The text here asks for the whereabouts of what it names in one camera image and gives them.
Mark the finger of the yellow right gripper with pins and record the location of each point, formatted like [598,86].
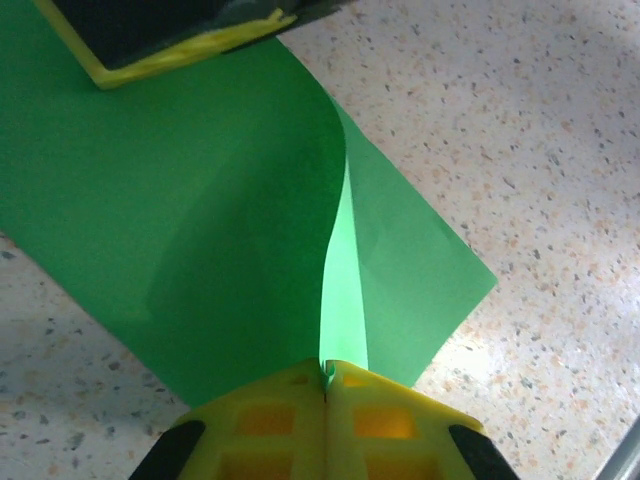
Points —
[290,22]
[150,30]

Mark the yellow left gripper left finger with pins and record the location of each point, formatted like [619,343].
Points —
[265,425]

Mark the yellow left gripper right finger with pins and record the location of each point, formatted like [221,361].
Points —
[390,430]

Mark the long aluminium rail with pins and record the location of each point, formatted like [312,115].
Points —
[627,465]

